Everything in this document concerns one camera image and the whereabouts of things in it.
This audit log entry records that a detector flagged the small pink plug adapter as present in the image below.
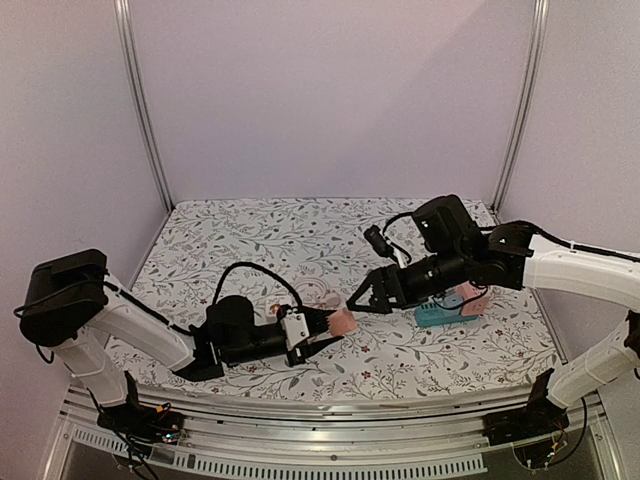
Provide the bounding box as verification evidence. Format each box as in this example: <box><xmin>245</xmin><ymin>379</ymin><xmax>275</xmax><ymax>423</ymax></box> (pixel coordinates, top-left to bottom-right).
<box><xmin>328</xmin><ymin>308</ymin><xmax>357</xmax><ymax>337</ymax></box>

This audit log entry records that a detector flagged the teal power strip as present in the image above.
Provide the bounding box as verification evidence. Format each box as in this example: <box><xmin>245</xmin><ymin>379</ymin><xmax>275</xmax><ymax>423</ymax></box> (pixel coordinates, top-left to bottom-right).
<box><xmin>414</xmin><ymin>302</ymin><xmax>463</xmax><ymax>328</ymax></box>

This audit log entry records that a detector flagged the small blue plug adapter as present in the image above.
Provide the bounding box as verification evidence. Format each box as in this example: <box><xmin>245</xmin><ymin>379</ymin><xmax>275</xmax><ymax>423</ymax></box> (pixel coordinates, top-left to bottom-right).
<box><xmin>439</xmin><ymin>294</ymin><xmax>464</xmax><ymax>323</ymax></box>

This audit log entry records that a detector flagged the pink cube socket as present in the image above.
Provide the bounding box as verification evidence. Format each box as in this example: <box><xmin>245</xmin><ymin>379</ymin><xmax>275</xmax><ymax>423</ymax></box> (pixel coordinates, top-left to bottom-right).
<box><xmin>455</xmin><ymin>282</ymin><xmax>490</xmax><ymax>317</ymax></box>

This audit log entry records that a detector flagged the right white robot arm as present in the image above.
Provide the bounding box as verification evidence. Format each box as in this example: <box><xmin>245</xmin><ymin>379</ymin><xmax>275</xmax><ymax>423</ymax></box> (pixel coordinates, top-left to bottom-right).
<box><xmin>347</xmin><ymin>194</ymin><xmax>639</xmax><ymax>436</ymax></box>

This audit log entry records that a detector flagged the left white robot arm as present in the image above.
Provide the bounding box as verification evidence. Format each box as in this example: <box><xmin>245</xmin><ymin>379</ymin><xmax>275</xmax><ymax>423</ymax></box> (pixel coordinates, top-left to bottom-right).
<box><xmin>14</xmin><ymin>249</ymin><xmax>342</xmax><ymax>434</ymax></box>

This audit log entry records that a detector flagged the floral table mat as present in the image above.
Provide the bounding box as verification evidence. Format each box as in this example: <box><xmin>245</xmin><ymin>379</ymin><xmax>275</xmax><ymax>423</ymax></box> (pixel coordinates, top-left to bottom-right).
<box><xmin>106</xmin><ymin>199</ymin><xmax>560</xmax><ymax>403</ymax></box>

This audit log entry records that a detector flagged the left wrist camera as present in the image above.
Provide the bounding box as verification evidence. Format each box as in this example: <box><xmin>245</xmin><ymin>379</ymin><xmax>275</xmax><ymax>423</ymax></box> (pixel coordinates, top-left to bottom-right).
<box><xmin>278</xmin><ymin>306</ymin><xmax>310</xmax><ymax>351</ymax></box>

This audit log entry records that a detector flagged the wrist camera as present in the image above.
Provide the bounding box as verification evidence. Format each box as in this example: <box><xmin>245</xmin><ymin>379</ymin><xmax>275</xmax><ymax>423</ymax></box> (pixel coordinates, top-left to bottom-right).
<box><xmin>363</xmin><ymin>225</ymin><xmax>412</xmax><ymax>268</ymax></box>
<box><xmin>278</xmin><ymin>306</ymin><xmax>310</xmax><ymax>351</ymax></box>

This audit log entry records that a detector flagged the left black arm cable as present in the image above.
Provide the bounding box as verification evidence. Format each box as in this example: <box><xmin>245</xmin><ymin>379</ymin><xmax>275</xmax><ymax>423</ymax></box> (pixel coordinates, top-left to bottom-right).
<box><xmin>104</xmin><ymin>261</ymin><xmax>304</xmax><ymax>334</ymax></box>

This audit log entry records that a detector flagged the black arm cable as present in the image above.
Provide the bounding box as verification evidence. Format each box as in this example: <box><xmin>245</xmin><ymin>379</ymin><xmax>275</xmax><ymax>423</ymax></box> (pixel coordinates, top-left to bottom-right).
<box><xmin>104</xmin><ymin>261</ymin><xmax>304</xmax><ymax>334</ymax></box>
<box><xmin>524</xmin><ymin>222</ymin><xmax>640</xmax><ymax>262</ymax></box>

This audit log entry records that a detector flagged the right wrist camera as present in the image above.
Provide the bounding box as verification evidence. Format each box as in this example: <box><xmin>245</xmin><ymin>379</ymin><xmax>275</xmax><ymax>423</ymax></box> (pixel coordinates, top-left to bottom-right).
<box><xmin>363</xmin><ymin>225</ymin><xmax>412</xmax><ymax>268</ymax></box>

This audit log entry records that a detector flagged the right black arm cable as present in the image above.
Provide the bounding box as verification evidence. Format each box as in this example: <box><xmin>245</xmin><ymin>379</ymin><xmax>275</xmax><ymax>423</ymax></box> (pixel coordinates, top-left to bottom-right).
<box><xmin>524</xmin><ymin>222</ymin><xmax>640</xmax><ymax>262</ymax></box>

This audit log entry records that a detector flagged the aluminium front rail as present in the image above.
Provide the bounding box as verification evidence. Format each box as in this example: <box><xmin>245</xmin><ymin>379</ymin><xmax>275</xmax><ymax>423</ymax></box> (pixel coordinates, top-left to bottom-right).
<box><xmin>44</xmin><ymin>384</ymin><xmax>621</xmax><ymax>480</ymax></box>

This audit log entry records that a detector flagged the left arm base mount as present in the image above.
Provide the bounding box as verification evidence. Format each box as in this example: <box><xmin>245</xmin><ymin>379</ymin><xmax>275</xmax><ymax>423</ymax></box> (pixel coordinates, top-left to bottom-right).
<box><xmin>89</xmin><ymin>371</ymin><xmax>185</xmax><ymax>480</ymax></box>

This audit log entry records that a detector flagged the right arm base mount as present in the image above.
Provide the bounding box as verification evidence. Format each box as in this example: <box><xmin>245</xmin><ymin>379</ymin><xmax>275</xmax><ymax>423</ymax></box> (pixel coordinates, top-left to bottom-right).
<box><xmin>482</xmin><ymin>369</ymin><xmax>569</xmax><ymax>470</ymax></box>

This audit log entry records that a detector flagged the right aluminium frame post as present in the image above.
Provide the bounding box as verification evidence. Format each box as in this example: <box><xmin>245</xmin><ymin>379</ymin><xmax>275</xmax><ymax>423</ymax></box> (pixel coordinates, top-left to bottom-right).
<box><xmin>490</xmin><ymin>0</ymin><xmax>550</xmax><ymax>218</ymax></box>

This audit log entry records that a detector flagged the aluminium frame post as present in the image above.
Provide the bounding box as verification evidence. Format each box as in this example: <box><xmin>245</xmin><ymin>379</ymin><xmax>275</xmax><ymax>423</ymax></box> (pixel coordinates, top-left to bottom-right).
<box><xmin>490</xmin><ymin>0</ymin><xmax>550</xmax><ymax>218</ymax></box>
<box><xmin>114</xmin><ymin>0</ymin><xmax>175</xmax><ymax>214</ymax></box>

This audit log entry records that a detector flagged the left aluminium frame post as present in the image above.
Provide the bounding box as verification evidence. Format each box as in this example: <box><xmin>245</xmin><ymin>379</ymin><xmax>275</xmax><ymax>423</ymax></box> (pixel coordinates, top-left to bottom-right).
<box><xmin>114</xmin><ymin>0</ymin><xmax>175</xmax><ymax>214</ymax></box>

